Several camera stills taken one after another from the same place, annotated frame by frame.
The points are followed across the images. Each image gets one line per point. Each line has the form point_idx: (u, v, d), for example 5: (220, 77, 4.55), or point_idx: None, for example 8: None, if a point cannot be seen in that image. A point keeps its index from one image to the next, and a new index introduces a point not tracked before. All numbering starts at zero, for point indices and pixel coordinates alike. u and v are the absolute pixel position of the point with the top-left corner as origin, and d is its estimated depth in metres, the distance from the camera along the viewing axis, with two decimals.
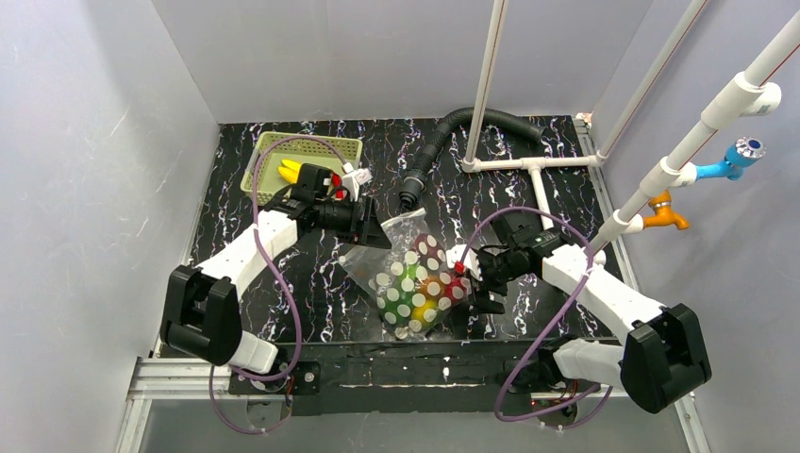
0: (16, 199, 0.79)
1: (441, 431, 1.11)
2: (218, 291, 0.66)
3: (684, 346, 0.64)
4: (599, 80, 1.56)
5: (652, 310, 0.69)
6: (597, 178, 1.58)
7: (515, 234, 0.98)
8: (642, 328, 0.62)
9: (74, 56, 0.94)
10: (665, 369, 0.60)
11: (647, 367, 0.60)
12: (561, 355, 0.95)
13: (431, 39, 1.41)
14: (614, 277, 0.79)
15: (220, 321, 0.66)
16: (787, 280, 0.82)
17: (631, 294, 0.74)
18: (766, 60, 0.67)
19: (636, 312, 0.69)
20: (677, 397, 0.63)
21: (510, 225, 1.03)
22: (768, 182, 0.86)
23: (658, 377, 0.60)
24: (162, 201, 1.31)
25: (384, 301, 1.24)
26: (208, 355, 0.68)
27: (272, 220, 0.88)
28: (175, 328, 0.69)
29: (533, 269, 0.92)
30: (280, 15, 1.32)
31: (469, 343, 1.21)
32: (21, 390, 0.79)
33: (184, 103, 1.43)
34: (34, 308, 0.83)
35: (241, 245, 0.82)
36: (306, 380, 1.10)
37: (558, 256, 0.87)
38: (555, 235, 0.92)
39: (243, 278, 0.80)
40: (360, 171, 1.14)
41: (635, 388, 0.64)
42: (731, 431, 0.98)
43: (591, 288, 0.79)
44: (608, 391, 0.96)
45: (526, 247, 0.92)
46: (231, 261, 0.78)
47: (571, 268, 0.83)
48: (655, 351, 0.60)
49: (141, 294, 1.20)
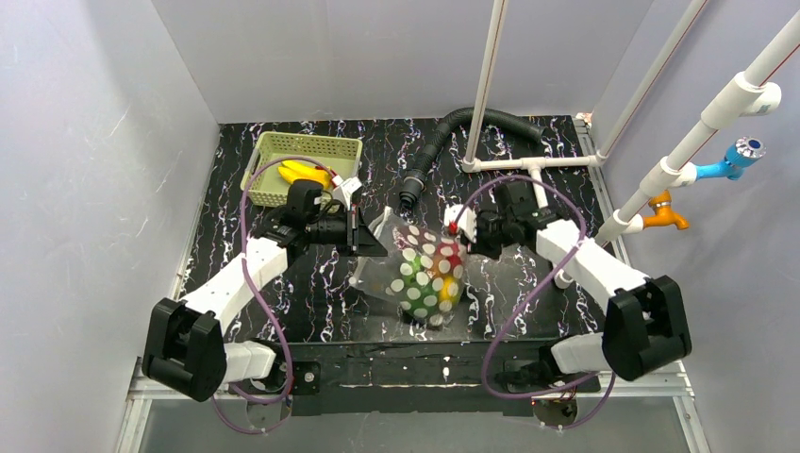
0: (16, 199, 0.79)
1: (441, 431, 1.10)
2: (201, 326, 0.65)
3: (666, 317, 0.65)
4: (599, 80, 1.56)
5: (636, 280, 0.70)
6: (597, 179, 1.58)
7: (514, 207, 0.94)
8: (624, 294, 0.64)
9: (73, 55, 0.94)
10: (644, 334, 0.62)
11: (626, 331, 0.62)
12: (557, 347, 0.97)
13: (431, 39, 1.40)
14: (603, 250, 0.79)
15: (201, 358, 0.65)
16: (788, 280, 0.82)
17: (618, 264, 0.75)
18: (766, 60, 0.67)
19: (619, 281, 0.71)
20: (658, 369, 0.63)
21: (510, 195, 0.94)
22: (768, 182, 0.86)
23: (636, 343, 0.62)
24: (162, 201, 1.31)
25: (408, 301, 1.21)
26: (186, 391, 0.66)
27: (263, 248, 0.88)
28: (155, 362, 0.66)
29: (527, 242, 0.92)
30: (280, 14, 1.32)
31: (469, 343, 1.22)
32: (21, 390, 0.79)
33: (183, 103, 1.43)
34: (35, 308, 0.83)
35: (227, 276, 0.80)
36: (306, 380, 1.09)
37: (553, 229, 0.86)
38: (552, 211, 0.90)
39: (229, 311, 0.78)
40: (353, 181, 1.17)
41: (616, 356, 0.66)
42: (731, 431, 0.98)
43: (580, 259, 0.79)
44: (612, 386, 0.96)
45: (524, 223, 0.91)
46: (217, 293, 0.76)
47: (560, 239, 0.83)
48: (635, 316, 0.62)
49: (141, 294, 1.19)
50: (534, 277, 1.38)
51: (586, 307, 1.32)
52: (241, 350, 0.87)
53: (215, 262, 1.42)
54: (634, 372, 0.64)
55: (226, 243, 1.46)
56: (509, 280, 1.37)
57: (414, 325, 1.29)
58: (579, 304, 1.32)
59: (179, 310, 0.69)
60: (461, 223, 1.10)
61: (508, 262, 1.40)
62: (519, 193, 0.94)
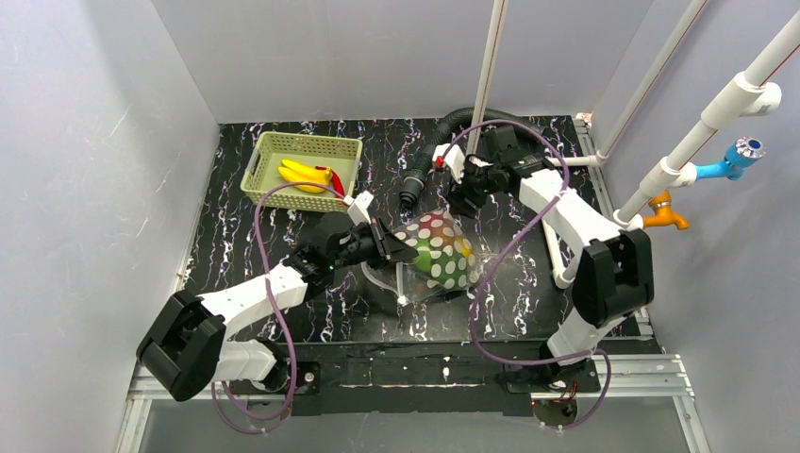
0: (16, 199, 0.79)
1: (441, 432, 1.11)
2: (206, 327, 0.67)
3: (634, 267, 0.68)
4: (599, 80, 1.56)
5: (609, 233, 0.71)
6: (597, 178, 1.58)
7: (502, 154, 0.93)
8: (597, 246, 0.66)
9: (74, 56, 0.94)
10: (610, 283, 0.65)
11: (593, 279, 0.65)
12: (552, 339, 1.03)
13: (431, 39, 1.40)
14: (584, 201, 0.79)
15: (195, 358, 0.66)
16: (788, 281, 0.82)
17: (597, 215, 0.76)
18: (766, 60, 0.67)
19: (596, 231, 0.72)
20: (621, 313, 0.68)
21: (497, 142, 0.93)
22: (768, 182, 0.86)
23: (602, 291, 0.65)
24: (162, 201, 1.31)
25: (452, 278, 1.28)
26: (170, 384, 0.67)
27: (288, 276, 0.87)
28: (154, 349, 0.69)
29: (512, 189, 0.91)
30: (280, 14, 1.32)
31: (469, 343, 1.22)
32: (20, 390, 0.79)
33: (183, 103, 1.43)
34: (35, 308, 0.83)
35: (247, 289, 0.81)
36: (307, 380, 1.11)
37: (537, 178, 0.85)
38: (539, 159, 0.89)
39: (239, 323, 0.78)
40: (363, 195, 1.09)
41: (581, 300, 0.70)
42: (731, 431, 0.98)
43: (559, 208, 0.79)
44: (608, 374, 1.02)
45: (508, 169, 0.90)
46: (232, 302, 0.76)
47: (543, 188, 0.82)
48: (605, 266, 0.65)
49: (141, 294, 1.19)
50: (533, 277, 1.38)
51: None
52: (240, 353, 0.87)
53: (215, 262, 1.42)
54: (594, 316, 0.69)
55: (227, 243, 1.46)
56: (509, 280, 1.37)
57: (413, 326, 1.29)
58: None
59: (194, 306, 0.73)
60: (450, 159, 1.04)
61: (508, 262, 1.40)
62: (506, 142, 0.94)
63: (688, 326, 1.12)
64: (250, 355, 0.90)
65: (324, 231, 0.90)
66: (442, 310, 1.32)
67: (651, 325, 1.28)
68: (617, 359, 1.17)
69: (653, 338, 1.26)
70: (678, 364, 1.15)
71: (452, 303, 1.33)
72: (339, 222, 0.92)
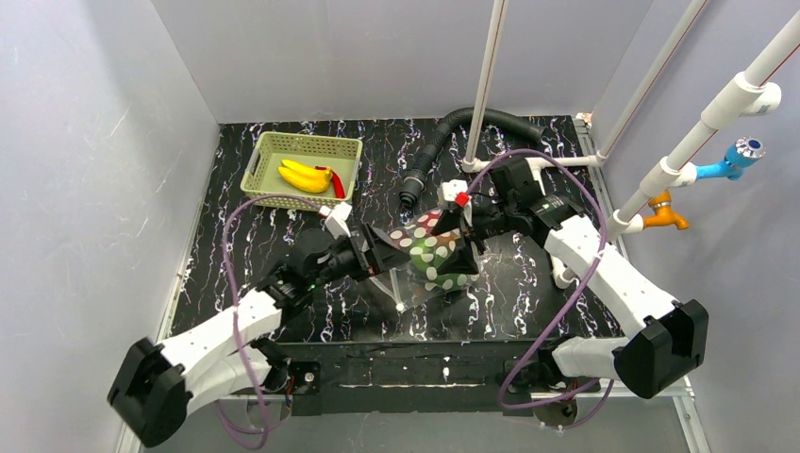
0: (16, 198, 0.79)
1: (441, 431, 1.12)
2: (166, 378, 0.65)
3: (686, 338, 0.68)
4: (599, 80, 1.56)
5: (664, 307, 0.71)
6: (597, 178, 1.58)
7: (518, 193, 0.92)
8: (654, 327, 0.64)
9: (72, 55, 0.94)
10: (666, 364, 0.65)
11: (651, 363, 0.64)
12: (560, 353, 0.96)
13: (431, 39, 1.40)
14: (626, 263, 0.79)
15: (157, 411, 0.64)
16: (788, 281, 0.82)
17: (644, 284, 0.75)
18: (766, 61, 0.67)
19: (648, 307, 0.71)
20: (670, 383, 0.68)
21: (513, 180, 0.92)
22: (768, 182, 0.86)
23: (658, 373, 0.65)
24: (162, 201, 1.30)
25: (449, 278, 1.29)
26: (141, 433, 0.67)
27: (258, 304, 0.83)
28: (121, 399, 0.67)
29: (536, 237, 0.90)
30: (280, 14, 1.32)
31: (469, 343, 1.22)
32: (22, 390, 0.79)
33: (183, 103, 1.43)
34: (35, 307, 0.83)
35: (213, 327, 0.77)
36: (306, 380, 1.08)
37: (567, 229, 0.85)
38: (563, 205, 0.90)
39: (207, 363, 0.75)
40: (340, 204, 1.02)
41: (631, 377, 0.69)
42: (729, 431, 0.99)
43: (601, 271, 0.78)
44: (608, 391, 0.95)
45: (531, 215, 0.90)
46: (195, 345, 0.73)
47: (580, 244, 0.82)
48: (664, 349, 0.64)
49: (141, 294, 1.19)
50: (533, 277, 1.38)
51: (586, 307, 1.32)
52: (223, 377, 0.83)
53: (216, 263, 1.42)
54: (644, 391, 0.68)
55: (226, 243, 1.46)
56: (509, 281, 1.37)
57: (413, 325, 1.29)
58: (580, 304, 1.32)
59: (155, 354, 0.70)
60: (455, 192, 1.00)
61: (508, 262, 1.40)
62: (522, 178, 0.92)
63: None
64: (237, 373, 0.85)
65: (303, 249, 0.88)
66: (442, 309, 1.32)
67: None
68: None
69: None
70: None
71: (451, 303, 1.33)
72: (318, 243, 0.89)
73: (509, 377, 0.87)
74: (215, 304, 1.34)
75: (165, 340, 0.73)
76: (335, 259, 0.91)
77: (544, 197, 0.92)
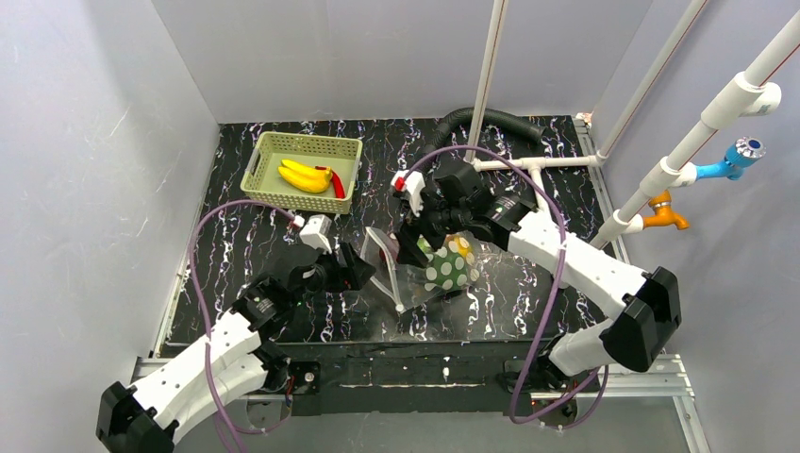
0: (16, 199, 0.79)
1: (441, 431, 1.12)
2: (137, 425, 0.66)
3: (662, 301, 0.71)
4: (599, 80, 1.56)
5: (637, 281, 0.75)
6: (597, 178, 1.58)
7: (470, 200, 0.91)
8: (635, 305, 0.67)
9: (72, 55, 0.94)
10: (653, 336, 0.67)
11: (641, 340, 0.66)
12: (556, 354, 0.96)
13: (432, 39, 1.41)
14: (586, 245, 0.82)
15: None
16: (788, 280, 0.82)
17: (610, 262, 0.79)
18: (766, 60, 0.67)
19: (623, 284, 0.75)
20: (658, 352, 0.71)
21: (463, 187, 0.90)
22: (768, 182, 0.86)
23: (648, 347, 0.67)
24: (162, 200, 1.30)
25: (450, 278, 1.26)
26: None
27: (232, 327, 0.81)
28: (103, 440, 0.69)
29: (497, 241, 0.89)
30: (280, 15, 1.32)
31: (469, 343, 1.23)
32: (22, 390, 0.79)
33: (183, 104, 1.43)
34: (34, 306, 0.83)
35: (186, 361, 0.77)
36: (306, 380, 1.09)
37: (526, 228, 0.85)
38: (515, 202, 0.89)
39: (184, 398, 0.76)
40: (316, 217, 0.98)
41: (624, 358, 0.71)
42: (729, 431, 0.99)
43: (570, 261, 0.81)
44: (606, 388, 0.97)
45: (488, 221, 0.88)
46: (167, 385, 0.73)
47: (543, 241, 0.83)
48: (648, 323, 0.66)
49: (141, 294, 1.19)
50: (533, 277, 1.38)
51: (586, 307, 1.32)
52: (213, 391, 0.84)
53: (215, 263, 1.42)
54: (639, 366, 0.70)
55: (226, 243, 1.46)
56: (509, 281, 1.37)
57: (413, 325, 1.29)
58: (580, 304, 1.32)
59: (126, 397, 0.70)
60: (411, 187, 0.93)
61: (508, 262, 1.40)
62: (470, 183, 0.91)
63: (687, 326, 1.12)
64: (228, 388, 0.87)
65: (287, 264, 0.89)
66: (442, 309, 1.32)
67: None
68: None
69: None
70: (678, 364, 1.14)
71: (451, 303, 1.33)
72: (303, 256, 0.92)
73: (519, 383, 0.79)
74: (215, 304, 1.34)
75: (137, 381, 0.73)
76: (318, 272, 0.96)
77: (496, 200, 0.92)
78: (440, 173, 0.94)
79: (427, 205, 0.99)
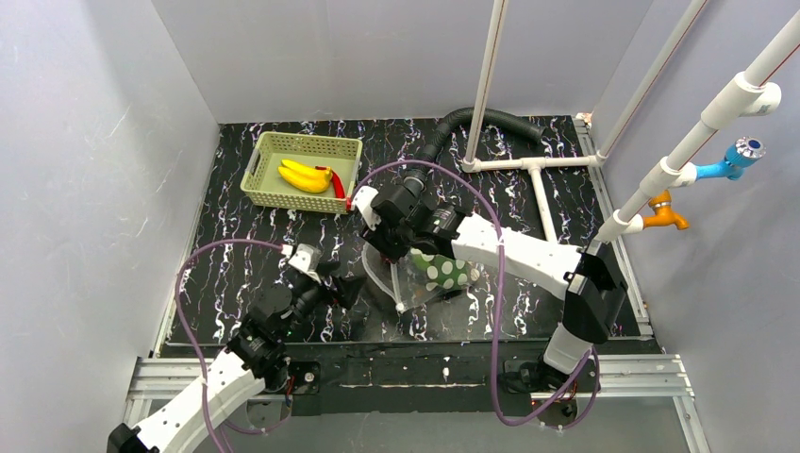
0: (16, 199, 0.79)
1: (441, 432, 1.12)
2: None
3: (604, 271, 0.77)
4: (599, 80, 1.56)
5: (574, 259, 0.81)
6: (597, 178, 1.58)
7: (408, 219, 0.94)
8: (576, 282, 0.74)
9: (72, 55, 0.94)
10: (603, 307, 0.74)
11: (591, 314, 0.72)
12: (550, 357, 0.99)
13: (432, 39, 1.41)
14: (521, 236, 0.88)
15: None
16: (788, 280, 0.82)
17: (546, 247, 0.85)
18: (765, 61, 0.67)
19: (561, 264, 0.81)
20: (612, 320, 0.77)
21: (400, 209, 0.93)
22: (768, 182, 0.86)
23: (600, 317, 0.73)
24: (162, 200, 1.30)
25: (451, 277, 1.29)
26: None
27: (227, 366, 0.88)
28: None
29: (443, 252, 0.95)
30: (280, 15, 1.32)
31: (470, 343, 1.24)
32: (22, 390, 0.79)
33: (183, 104, 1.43)
34: (34, 306, 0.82)
35: (185, 401, 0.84)
36: (306, 380, 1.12)
37: (466, 233, 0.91)
38: (450, 213, 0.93)
39: (182, 436, 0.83)
40: (304, 252, 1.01)
41: (583, 332, 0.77)
42: (730, 431, 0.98)
43: (510, 254, 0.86)
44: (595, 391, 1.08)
45: (429, 236, 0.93)
46: (168, 424, 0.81)
47: (483, 241, 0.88)
48: (591, 295, 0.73)
49: (141, 294, 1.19)
50: None
51: None
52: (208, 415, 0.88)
53: (215, 263, 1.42)
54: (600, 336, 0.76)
55: (226, 243, 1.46)
56: (509, 280, 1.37)
57: (413, 326, 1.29)
58: None
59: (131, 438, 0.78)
60: (360, 203, 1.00)
61: None
62: (406, 204, 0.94)
63: (688, 326, 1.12)
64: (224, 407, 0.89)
65: (263, 310, 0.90)
66: (442, 310, 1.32)
67: (651, 325, 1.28)
68: (616, 359, 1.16)
69: (653, 338, 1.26)
70: (678, 364, 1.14)
71: (451, 303, 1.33)
72: (277, 302, 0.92)
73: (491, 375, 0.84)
74: (215, 305, 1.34)
75: (141, 421, 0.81)
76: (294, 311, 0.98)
77: (434, 213, 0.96)
78: (378, 195, 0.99)
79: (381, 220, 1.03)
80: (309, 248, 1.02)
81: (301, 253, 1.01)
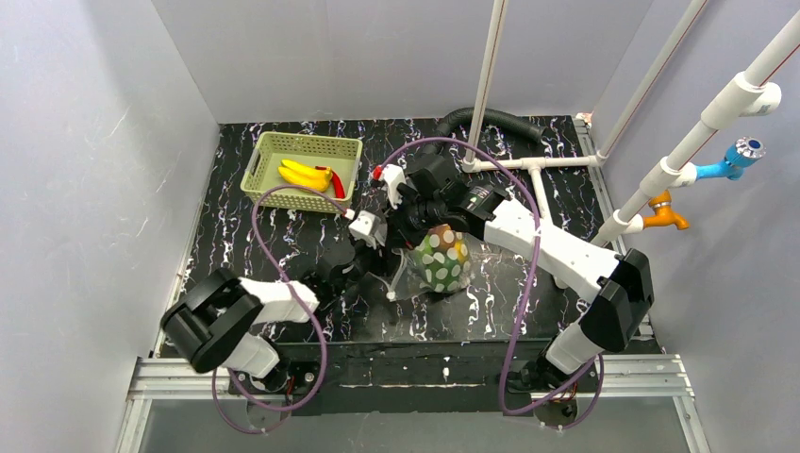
0: (16, 199, 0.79)
1: (441, 430, 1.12)
2: (244, 300, 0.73)
3: (635, 281, 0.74)
4: (599, 81, 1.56)
5: (610, 264, 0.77)
6: (597, 178, 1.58)
7: (443, 192, 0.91)
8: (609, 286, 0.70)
9: (72, 56, 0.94)
10: (626, 315, 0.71)
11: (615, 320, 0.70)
12: (553, 355, 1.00)
13: (432, 39, 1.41)
14: (560, 233, 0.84)
15: (226, 327, 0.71)
16: (789, 279, 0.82)
17: (584, 247, 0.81)
18: (766, 61, 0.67)
19: (596, 267, 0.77)
20: (631, 330, 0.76)
21: (436, 180, 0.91)
22: (768, 181, 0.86)
23: (624, 326, 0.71)
24: (162, 200, 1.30)
25: (443, 282, 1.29)
26: (191, 354, 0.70)
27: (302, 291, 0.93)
28: (177, 312, 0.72)
29: (473, 231, 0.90)
30: (280, 15, 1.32)
31: (469, 342, 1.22)
32: (20, 390, 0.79)
33: (183, 104, 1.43)
34: (33, 306, 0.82)
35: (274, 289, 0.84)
36: (306, 380, 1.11)
37: (501, 217, 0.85)
38: (489, 192, 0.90)
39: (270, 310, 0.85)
40: (364, 214, 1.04)
41: (600, 337, 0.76)
42: (731, 430, 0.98)
43: (544, 247, 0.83)
44: (595, 385, 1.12)
45: (463, 211, 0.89)
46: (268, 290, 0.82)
47: (519, 227, 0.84)
48: (623, 303, 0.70)
49: (141, 293, 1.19)
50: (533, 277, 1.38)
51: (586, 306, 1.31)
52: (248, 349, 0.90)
53: (215, 262, 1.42)
54: (618, 343, 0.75)
55: (226, 243, 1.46)
56: (509, 280, 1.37)
57: (413, 325, 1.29)
58: (579, 304, 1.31)
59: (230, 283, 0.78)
60: (389, 178, 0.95)
61: (508, 262, 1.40)
62: (442, 176, 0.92)
63: (688, 326, 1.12)
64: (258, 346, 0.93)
65: (326, 263, 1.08)
66: (442, 309, 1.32)
67: (651, 325, 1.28)
68: (616, 360, 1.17)
69: (653, 338, 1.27)
70: (678, 364, 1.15)
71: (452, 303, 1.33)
72: (343, 253, 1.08)
73: (501, 376, 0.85)
74: None
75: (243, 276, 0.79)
76: (356, 266, 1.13)
77: (471, 190, 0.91)
78: (408, 170, 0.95)
79: (404, 199, 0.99)
80: (371, 214, 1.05)
81: (359, 214, 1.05)
